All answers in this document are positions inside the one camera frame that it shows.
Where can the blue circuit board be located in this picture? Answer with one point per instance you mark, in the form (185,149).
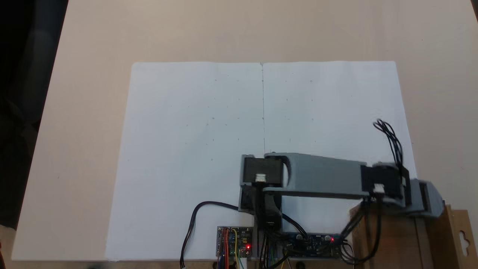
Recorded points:
(317,244)

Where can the brown cardboard box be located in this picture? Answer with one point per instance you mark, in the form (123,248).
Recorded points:
(433,243)

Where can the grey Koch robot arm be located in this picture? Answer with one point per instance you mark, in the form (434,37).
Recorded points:
(321,175)

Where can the white paper sheet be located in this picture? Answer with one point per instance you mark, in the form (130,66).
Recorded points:
(168,112)
(336,112)

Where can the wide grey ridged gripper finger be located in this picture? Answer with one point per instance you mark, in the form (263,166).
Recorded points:
(433,201)

